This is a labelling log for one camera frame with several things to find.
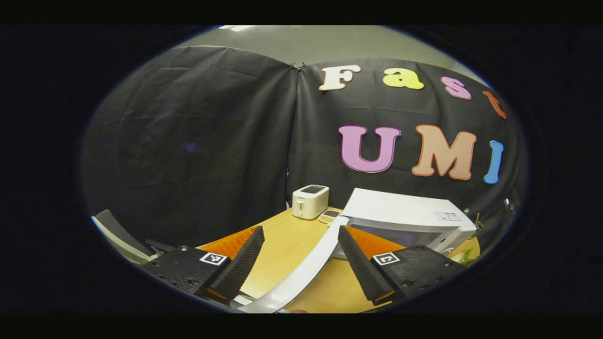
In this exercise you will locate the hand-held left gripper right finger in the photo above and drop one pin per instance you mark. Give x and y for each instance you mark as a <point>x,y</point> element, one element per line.
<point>360,266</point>

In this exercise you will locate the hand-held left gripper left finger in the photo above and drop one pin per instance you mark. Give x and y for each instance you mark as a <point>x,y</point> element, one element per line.
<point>239,268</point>

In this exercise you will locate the white microwave oven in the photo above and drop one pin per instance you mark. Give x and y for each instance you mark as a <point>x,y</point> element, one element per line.
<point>395,207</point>

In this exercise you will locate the green leafy vegetable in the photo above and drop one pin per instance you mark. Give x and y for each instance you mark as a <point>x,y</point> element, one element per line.
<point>466,256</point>

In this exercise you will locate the white divided seasoning tray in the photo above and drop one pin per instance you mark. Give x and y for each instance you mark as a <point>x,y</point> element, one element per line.
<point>329,216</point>

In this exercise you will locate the white toaster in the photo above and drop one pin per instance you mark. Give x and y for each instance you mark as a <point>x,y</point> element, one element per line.
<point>308,202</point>

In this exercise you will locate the black backdrop cloth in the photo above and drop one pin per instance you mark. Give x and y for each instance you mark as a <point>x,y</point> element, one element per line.
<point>188,141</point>

